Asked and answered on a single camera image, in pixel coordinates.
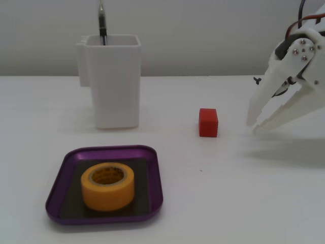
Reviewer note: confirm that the black square tray mat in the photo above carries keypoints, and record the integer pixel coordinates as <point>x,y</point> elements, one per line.
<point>142,188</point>

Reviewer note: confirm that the white moving gripper finger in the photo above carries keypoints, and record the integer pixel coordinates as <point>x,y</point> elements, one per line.
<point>287,68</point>

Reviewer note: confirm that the red rectangular block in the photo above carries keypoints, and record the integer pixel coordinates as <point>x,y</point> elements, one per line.
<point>208,123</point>

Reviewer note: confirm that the clear ballpoint pen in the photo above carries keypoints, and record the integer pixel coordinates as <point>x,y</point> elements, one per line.
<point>102,24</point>

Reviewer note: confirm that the yellow masking tape roll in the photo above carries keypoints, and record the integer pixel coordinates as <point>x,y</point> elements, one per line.
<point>108,194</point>

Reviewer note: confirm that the white fixed gripper finger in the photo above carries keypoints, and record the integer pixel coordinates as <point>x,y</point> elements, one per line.
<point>297,106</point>

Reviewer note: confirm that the white plastic pen holder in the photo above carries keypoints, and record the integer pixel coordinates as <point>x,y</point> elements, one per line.
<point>115,86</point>

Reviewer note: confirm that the purple metal tray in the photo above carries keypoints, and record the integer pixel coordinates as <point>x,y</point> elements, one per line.
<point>57,200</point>

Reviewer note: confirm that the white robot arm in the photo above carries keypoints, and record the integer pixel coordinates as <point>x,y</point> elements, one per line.
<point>314,19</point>

